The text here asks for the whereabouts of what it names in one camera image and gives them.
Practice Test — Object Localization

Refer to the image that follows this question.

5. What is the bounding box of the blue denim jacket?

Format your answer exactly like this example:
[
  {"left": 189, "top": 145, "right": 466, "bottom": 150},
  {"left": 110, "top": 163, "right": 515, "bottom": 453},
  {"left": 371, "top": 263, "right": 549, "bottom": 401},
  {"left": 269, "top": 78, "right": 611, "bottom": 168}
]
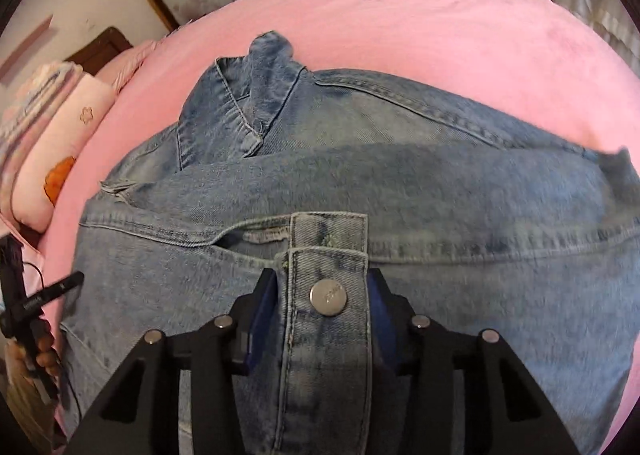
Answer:
[{"left": 62, "top": 33, "right": 639, "bottom": 454}]

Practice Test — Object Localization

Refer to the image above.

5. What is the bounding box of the striped folded blanket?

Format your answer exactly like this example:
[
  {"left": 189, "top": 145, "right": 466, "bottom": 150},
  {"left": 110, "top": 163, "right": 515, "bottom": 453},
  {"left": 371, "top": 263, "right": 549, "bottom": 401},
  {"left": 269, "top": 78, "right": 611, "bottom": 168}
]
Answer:
[{"left": 1, "top": 62, "right": 84, "bottom": 224}]

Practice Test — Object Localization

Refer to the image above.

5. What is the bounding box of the left hand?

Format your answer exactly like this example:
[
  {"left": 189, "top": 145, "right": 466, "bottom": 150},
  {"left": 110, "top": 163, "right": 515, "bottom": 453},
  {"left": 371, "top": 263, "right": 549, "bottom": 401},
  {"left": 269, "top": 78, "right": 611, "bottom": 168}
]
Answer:
[{"left": 4, "top": 319, "right": 61, "bottom": 383}]

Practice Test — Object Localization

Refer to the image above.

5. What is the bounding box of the dark wooden headboard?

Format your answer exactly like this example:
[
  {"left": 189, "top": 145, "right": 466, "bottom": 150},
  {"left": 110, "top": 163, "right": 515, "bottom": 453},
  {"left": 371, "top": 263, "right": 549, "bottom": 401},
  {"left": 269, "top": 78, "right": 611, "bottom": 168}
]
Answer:
[{"left": 65, "top": 26, "right": 132, "bottom": 75}]

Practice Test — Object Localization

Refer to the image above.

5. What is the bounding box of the pink bed sheet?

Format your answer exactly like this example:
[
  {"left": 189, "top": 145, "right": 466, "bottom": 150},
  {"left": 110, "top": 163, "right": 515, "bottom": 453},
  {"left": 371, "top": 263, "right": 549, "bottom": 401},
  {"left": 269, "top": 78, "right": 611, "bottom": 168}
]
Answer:
[{"left": 47, "top": 0, "right": 639, "bottom": 454}]

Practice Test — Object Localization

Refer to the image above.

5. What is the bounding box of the black cable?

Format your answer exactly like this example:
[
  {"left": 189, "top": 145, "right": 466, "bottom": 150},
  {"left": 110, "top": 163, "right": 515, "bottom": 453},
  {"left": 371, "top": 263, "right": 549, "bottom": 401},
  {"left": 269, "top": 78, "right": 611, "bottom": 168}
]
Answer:
[{"left": 19, "top": 261, "right": 84, "bottom": 421}]

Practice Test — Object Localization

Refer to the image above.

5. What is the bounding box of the pink flower pillow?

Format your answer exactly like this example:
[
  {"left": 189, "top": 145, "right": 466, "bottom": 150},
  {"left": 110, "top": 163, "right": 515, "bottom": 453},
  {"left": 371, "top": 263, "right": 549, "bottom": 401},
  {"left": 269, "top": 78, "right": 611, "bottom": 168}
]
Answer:
[{"left": 10, "top": 74, "right": 116, "bottom": 233}]

